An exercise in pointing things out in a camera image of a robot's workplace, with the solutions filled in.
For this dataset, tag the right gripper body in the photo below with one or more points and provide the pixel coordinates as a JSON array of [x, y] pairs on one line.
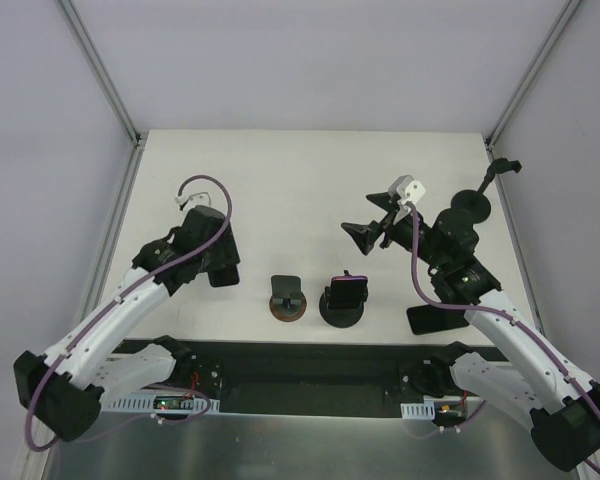
[[386, 226]]

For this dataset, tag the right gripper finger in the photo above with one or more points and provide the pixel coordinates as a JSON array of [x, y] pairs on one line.
[[364, 236], [382, 200]]

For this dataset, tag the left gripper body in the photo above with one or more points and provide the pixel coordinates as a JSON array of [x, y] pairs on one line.
[[224, 273]]

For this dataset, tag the purple phone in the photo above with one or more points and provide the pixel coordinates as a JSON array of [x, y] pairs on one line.
[[347, 292]]

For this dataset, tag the black tall phone stand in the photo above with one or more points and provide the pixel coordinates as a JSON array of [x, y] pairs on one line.
[[474, 202]]

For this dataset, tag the brown base phone stand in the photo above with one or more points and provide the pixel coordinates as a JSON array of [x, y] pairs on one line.
[[287, 302]]

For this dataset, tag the black clamp phone stand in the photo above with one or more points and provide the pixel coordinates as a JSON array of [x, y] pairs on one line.
[[339, 318]]

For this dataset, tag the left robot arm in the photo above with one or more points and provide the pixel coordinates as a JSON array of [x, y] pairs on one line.
[[66, 387]]

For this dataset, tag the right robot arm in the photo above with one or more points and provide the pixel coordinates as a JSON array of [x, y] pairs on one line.
[[551, 398]]

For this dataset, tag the black phone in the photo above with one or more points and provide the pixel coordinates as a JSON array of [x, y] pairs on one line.
[[427, 319]]

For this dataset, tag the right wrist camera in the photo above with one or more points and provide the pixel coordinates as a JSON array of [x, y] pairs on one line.
[[404, 192]]

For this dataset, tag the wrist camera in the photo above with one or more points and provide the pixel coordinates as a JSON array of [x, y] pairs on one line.
[[404, 192], [190, 201]]

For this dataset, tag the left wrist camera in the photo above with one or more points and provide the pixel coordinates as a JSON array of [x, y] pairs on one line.
[[190, 201]]

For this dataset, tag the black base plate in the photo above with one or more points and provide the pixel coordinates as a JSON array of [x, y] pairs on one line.
[[290, 379]]

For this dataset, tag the left aluminium frame post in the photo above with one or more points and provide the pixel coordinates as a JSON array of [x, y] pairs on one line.
[[89, 50]]

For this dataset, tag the aluminium frame post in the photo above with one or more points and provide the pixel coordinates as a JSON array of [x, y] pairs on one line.
[[558, 29], [89, 50]]

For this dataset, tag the right aluminium frame post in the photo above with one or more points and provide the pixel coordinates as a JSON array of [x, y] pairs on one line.
[[558, 29]]

